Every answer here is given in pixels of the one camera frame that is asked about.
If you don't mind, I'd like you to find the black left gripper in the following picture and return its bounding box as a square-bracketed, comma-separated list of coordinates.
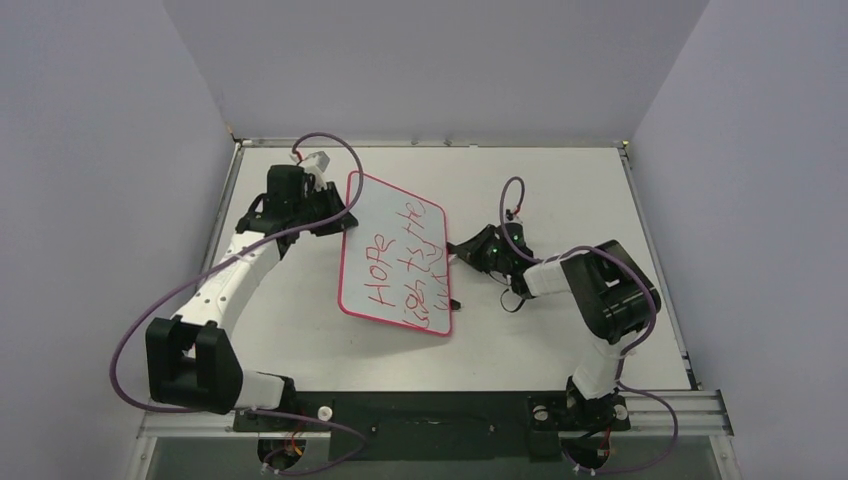
[293, 183, 357, 238]

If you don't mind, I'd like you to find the pink framed whiteboard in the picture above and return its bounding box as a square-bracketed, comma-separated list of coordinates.
[338, 171, 453, 337]

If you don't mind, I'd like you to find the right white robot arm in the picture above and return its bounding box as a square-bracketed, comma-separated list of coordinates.
[447, 222, 661, 427]

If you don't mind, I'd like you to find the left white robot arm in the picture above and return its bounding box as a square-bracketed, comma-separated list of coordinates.
[145, 164, 358, 430]

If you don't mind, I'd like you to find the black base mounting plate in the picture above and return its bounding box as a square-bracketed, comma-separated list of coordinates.
[233, 390, 631, 462]

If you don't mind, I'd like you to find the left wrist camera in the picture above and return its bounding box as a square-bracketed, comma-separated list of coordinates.
[289, 151, 330, 184]

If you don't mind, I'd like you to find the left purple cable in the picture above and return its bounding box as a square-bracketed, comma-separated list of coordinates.
[109, 131, 369, 477]

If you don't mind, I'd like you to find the purple cable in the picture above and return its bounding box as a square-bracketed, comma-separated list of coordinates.
[109, 131, 369, 477]
[499, 176, 680, 476]

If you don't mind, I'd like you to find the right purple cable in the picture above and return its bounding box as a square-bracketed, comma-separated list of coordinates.
[499, 176, 680, 476]

